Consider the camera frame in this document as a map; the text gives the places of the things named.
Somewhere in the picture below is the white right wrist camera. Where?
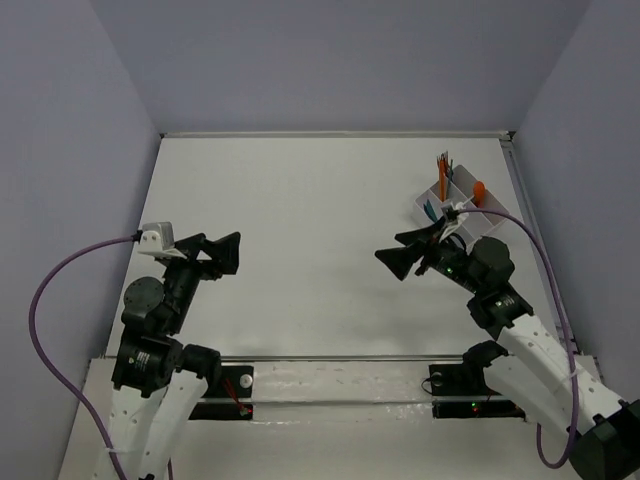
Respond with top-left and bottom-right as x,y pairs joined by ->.
439,198 -> 472,242

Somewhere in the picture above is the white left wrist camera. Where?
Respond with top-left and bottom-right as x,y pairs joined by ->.
137,222 -> 177,258

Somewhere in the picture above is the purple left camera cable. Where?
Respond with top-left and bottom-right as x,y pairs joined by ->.
28,235 -> 139,480

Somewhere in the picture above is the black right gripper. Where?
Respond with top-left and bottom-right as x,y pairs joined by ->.
374,215 -> 484,295

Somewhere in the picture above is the orange yellow chopstick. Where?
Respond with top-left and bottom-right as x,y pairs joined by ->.
437,153 -> 448,202

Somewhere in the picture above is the teal chopstick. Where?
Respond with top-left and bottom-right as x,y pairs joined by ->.
439,151 -> 453,201

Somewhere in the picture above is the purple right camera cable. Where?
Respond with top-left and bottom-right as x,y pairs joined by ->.
459,209 -> 581,469

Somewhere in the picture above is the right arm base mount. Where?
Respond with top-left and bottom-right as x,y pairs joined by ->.
421,340 -> 526,420

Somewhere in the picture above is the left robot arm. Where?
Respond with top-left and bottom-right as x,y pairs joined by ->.
93,222 -> 241,479

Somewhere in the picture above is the red orange chopstick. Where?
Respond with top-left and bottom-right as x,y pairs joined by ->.
438,151 -> 449,202

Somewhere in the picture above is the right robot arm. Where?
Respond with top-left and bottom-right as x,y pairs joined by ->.
375,221 -> 639,479

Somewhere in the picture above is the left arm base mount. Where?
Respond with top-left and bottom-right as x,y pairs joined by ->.
189,364 -> 254,421

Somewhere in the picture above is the white divided utensil container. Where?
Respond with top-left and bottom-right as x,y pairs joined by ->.
411,165 -> 505,246

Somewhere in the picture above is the orange plastic spoon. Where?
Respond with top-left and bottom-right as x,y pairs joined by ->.
472,181 -> 486,208

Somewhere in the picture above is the purple camera cable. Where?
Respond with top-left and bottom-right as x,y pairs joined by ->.
459,209 -> 581,469
28,235 -> 139,480

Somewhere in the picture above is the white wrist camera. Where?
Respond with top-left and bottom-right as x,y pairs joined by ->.
137,222 -> 177,258
439,198 -> 472,242

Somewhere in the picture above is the aluminium table rail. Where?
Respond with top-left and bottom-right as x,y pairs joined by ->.
222,354 -> 462,363

